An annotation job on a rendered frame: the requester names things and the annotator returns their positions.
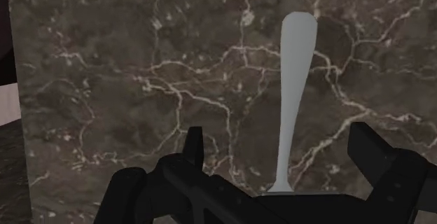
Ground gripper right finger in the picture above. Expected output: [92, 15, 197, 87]
[347, 121, 437, 224]

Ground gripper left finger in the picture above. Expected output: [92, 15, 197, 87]
[93, 126, 274, 224]

